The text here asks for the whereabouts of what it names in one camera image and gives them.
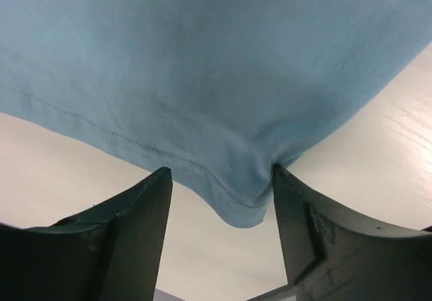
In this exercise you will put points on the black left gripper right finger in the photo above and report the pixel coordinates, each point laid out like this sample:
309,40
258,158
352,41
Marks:
332,252

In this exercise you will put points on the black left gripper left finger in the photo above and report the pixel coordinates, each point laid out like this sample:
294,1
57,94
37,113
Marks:
111,251

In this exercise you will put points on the light blue t shirt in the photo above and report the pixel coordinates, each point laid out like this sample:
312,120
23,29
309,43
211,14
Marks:
219,91

